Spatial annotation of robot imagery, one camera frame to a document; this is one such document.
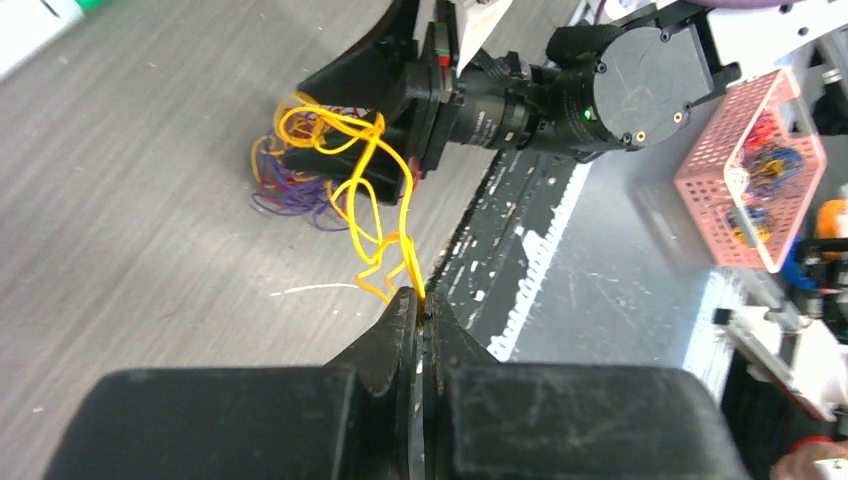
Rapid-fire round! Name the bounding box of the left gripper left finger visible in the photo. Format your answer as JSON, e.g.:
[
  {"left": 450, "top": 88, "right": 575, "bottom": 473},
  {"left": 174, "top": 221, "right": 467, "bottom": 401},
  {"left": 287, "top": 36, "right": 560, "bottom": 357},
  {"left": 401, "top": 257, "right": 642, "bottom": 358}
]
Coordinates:
[{"left": 45, "top": 287, "right": 418, "bottom": 479}]

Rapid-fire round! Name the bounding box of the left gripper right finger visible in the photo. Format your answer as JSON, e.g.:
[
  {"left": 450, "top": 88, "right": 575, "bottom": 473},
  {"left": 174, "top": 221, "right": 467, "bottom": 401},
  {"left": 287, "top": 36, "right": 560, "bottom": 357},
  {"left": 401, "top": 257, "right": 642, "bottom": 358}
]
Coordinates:
[{"left": 422, "top": 292, "right": 748, "bottom": 479}]

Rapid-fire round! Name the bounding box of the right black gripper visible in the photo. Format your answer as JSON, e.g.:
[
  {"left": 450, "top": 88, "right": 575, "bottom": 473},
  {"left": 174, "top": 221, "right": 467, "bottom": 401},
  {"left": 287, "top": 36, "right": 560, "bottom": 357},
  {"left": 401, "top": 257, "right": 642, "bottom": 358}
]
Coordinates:
[{"left": 283, "top": 1, "right": 464, "bottom": 204}]

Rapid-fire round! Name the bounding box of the yellow cable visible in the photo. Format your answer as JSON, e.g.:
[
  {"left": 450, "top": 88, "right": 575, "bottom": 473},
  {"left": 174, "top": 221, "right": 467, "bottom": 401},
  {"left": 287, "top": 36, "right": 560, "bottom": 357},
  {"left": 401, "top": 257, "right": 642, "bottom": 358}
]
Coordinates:
[{"left": 250, "top": 91, "right": 427, "bottom": 305}]

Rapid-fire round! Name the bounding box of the coloured cable pile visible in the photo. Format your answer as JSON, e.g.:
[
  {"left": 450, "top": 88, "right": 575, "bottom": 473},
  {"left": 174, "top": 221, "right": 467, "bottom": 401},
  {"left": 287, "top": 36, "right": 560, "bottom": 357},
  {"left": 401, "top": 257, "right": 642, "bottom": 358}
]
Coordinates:
[{"left": 248, "top": 105, "right": 420, "bottom": 233}]

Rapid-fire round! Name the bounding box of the white plastic bin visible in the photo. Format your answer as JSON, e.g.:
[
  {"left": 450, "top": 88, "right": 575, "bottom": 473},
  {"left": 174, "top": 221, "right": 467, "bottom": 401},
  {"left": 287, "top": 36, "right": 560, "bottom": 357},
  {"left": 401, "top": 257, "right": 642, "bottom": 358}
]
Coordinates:
[{"left": 1, "top": 0, "right": 85, "bottom": 81}]

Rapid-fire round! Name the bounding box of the green plastic bin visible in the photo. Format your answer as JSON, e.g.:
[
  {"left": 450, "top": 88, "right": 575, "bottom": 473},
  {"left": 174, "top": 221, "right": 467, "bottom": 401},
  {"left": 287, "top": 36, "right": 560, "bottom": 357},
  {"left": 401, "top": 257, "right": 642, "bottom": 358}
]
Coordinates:
[{"left": 74, "top": 0, "right": 107, "bottom": 13}]

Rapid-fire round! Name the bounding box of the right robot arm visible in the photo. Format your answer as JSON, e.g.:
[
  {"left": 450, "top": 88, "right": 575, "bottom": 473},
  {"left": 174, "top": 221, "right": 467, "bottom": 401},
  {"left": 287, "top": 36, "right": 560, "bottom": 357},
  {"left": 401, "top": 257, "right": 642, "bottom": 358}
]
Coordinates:
[{"left": 276, "top": 1, "right": 847, "bottom": 204}]

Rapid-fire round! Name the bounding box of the pink plastic basket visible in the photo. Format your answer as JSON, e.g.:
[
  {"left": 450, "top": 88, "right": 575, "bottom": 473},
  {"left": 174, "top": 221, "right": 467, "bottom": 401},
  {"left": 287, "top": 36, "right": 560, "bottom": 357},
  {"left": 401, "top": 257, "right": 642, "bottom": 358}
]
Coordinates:
[{"left": 674, "top": 67, "right": 827, "bottom": 273}]

